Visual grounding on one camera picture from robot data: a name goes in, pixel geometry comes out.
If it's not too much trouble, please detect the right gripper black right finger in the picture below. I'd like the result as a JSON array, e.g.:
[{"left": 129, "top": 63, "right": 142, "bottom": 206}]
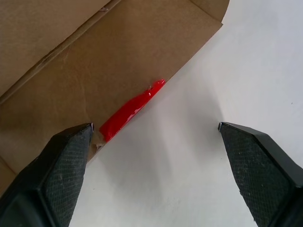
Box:
[{"left": 218, "top": 122, "right": 303, "bottom": 227}]

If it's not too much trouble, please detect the brown cardboard box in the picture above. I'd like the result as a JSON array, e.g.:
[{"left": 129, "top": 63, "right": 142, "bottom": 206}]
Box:
[{"left": 0, "top": 0, "right": 231, "bottom": 198}]

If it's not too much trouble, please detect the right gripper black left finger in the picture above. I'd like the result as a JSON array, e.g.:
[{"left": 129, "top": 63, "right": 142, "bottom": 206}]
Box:
[{"left": 0, "top": 122, "right": 95, "bottom": 227}]

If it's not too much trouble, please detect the red tape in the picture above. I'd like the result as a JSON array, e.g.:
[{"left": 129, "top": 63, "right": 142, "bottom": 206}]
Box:
[{"left": 98, "top": 79, "right": 167, "bottom": 143}]

